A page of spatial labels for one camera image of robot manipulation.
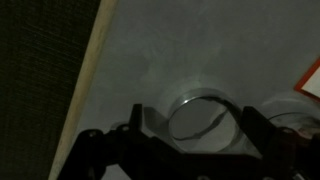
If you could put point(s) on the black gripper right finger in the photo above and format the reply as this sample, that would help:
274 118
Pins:
286 153

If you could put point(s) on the clear glass cup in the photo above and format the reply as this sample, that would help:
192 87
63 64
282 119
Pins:
196 123

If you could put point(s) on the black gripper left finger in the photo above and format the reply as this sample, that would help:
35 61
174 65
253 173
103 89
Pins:
110 156

